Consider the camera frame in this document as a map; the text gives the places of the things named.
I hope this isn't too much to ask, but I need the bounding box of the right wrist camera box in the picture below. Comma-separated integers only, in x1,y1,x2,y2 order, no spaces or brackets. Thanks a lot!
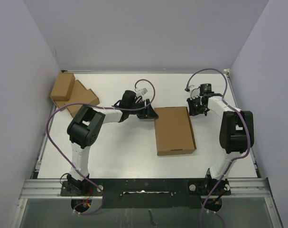
185,85,200,100

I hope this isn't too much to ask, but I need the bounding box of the flat cardboard piece underneath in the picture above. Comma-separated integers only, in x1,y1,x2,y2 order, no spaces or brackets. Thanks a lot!
54,79,92,112

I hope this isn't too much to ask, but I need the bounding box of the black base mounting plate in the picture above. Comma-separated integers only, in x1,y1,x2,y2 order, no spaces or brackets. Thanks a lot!
60,177,231,212

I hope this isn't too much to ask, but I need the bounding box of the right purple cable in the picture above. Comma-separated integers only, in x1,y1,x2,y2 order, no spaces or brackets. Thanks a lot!
185,68,251,228

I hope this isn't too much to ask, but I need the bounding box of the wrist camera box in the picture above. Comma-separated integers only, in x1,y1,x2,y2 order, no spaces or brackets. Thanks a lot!
185,85,200,100
134,87,148,97

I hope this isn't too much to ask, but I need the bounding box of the aluminium frame rail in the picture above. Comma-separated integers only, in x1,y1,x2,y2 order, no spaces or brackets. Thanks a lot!
19,179,62,199

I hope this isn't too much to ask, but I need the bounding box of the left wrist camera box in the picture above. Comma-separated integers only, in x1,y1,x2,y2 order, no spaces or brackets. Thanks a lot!
134,87,148,97

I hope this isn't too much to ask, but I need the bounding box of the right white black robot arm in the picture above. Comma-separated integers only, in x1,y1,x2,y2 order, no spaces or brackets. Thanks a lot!
185,84,254,194

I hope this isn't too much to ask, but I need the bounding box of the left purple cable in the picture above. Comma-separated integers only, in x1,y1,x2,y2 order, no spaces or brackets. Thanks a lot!
46,80,157,216

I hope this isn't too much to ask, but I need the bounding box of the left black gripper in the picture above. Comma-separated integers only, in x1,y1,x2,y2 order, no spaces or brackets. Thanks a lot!
128,98,158,119

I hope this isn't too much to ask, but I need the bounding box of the purple cable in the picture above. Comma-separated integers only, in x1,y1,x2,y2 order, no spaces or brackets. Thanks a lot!
185,68,251,228
46,80,157,216

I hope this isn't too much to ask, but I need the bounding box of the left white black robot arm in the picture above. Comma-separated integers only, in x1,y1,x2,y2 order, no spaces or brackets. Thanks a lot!
67,90,158,195

